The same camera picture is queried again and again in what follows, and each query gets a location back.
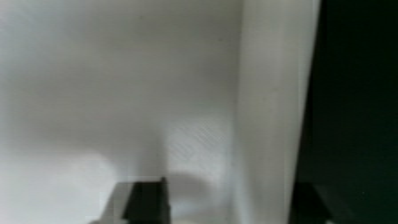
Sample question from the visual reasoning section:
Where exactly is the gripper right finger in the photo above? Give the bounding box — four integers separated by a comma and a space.
288, 182, 350, 224

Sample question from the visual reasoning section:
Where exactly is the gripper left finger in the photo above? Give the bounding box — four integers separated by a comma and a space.
89, 177, 173, 224

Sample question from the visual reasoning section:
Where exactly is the white square tabletop part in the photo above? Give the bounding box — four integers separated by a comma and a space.
0, 0, 322, 224

